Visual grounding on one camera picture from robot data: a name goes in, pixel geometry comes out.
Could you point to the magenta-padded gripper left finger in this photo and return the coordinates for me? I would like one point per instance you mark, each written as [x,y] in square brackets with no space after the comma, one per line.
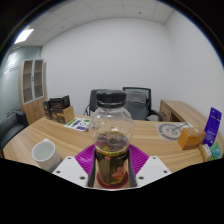
[71,169]

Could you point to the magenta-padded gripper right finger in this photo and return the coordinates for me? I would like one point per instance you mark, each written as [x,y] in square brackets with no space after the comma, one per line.
[150,169]

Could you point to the clear black-capped drink bottle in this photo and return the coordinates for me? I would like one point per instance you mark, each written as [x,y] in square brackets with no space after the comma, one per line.
[111,133]

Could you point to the grey and white mug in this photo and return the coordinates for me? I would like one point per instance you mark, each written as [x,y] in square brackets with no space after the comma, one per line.
[45,155]

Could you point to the white printed leaflet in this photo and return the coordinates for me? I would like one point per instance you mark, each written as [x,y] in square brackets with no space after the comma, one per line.
[77,124]

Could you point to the small orange box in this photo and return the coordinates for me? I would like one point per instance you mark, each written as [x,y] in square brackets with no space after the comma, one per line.
[190,138]

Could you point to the tan and brown box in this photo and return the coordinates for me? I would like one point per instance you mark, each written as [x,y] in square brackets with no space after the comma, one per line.
[66,116]

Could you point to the dark brown box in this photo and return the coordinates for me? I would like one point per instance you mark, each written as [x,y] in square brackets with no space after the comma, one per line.
[46,110]
[60,101]

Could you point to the wooden side desk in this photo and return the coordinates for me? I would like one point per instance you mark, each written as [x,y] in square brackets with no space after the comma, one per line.
[180,110]

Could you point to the grey mesh office chair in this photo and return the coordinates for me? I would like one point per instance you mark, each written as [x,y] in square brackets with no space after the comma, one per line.
[138,103]

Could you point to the green folded cloth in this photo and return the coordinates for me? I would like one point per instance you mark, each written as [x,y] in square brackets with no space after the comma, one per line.
[216,151]

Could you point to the black office chair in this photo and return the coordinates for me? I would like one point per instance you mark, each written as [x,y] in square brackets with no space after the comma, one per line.
[90,103]

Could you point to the black leather sofa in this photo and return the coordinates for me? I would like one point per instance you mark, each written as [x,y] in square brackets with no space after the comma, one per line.
[10,128]

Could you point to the purple standing package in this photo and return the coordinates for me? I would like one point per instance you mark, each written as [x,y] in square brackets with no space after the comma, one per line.
[212,128]

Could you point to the wooden glass-door shelf cabinet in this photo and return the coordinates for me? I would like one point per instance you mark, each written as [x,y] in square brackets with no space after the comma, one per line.
[33,96]

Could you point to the rectangular ceiling light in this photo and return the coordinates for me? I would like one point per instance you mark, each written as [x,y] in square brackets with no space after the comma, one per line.
[24,36]

